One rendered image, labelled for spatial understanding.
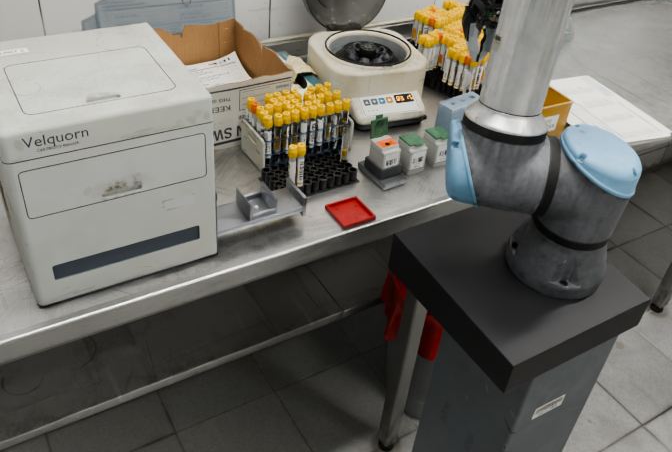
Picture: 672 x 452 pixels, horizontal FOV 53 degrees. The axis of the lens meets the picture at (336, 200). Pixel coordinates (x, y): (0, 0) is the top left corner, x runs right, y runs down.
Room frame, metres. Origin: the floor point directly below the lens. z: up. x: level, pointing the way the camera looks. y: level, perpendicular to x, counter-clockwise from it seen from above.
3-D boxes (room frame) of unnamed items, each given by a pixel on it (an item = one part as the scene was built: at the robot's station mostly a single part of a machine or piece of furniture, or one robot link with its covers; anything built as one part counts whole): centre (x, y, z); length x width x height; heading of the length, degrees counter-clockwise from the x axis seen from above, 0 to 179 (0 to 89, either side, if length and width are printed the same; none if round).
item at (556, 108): (1.35, -0.40, 0.93); 0.13 x 0.13 x 0.10; 32
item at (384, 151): (1.11, -0.08, 0.92); 0.05 x 0.04 x 0.06; 36
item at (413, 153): (1.15, -0.14, 0.91); 0.05 x 0.04 x 0.07; 34
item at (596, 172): (0.81, -0.35, 1.11); 0.13 x 0.12 x 0.14; 86
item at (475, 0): (1.33, -0.27, 1.18); 0.09 x 0.08 x 0.12; 12
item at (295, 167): (1.07, 0.06, 0.93); 0.17 x 0.09 x 0.11; 125
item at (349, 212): (0.98, -0.03, 0.88); 0.07 x 0.07 x 0.01; 34
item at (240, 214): (0.90, 0.15, 0.92); 0.21 x 0.07 x 0.05; 124
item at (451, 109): (1.28, -0.24, 0.92); 0.10 x 0.07 x 0.10; 131
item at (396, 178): (1.11, -0.08, 0.89); 0.09 x 0.05 x 0.04; 37
